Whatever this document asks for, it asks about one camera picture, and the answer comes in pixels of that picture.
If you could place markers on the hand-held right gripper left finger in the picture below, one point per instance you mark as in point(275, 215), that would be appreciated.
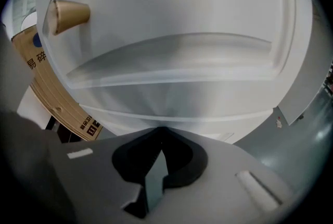
point(99, 178)

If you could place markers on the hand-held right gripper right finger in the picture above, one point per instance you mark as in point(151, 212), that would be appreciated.
point(221, 186)

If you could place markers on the white cabinet door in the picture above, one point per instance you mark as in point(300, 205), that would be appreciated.
point(169, 9)

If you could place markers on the gold cone door knob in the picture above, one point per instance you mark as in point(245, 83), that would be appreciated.
point(70, 15)

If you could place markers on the small white floor scrap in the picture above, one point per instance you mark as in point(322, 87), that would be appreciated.
point(279, 123)

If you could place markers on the brown cardboard box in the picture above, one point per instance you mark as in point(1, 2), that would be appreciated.
point(52, 87)

